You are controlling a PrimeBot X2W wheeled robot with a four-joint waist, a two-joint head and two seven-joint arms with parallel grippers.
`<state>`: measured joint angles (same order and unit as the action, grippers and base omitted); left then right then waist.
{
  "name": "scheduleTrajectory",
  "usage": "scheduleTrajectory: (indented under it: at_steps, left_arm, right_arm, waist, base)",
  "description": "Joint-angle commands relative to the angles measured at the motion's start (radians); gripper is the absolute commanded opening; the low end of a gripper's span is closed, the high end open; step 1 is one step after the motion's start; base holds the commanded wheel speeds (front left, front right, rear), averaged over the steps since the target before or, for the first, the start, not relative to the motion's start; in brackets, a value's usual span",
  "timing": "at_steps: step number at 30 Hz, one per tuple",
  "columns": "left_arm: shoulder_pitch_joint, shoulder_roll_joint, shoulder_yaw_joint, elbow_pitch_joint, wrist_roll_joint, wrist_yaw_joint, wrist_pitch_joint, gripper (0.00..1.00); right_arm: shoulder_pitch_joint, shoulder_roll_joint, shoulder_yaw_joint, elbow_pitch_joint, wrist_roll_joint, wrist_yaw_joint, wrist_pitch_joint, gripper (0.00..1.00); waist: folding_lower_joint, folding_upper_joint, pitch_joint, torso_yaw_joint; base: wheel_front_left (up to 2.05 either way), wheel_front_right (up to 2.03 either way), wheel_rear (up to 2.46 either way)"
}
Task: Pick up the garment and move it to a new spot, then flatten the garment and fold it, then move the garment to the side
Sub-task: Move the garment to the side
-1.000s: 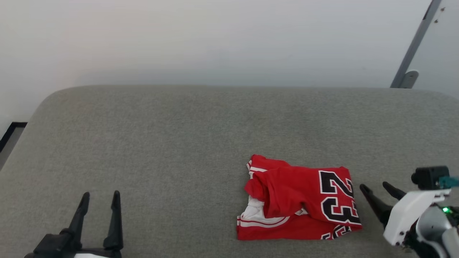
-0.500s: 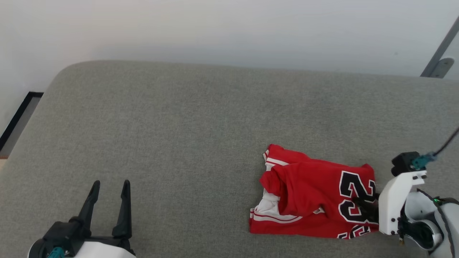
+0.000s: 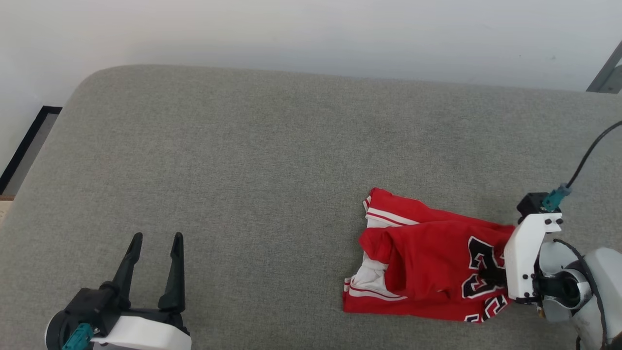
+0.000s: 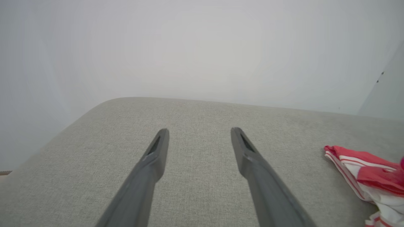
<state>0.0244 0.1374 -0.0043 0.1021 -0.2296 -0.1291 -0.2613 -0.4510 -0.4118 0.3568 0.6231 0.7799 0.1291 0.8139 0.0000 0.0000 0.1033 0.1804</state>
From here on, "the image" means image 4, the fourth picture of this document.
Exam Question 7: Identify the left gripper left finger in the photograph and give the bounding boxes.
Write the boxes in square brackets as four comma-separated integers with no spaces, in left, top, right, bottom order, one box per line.
[95,128,170,227]

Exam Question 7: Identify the red white jersey shirt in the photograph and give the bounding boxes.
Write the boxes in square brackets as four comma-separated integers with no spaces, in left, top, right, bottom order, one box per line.
[324,145,404,227]

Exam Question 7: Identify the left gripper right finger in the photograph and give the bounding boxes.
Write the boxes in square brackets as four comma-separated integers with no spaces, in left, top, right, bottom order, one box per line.
[230,127,318,227]

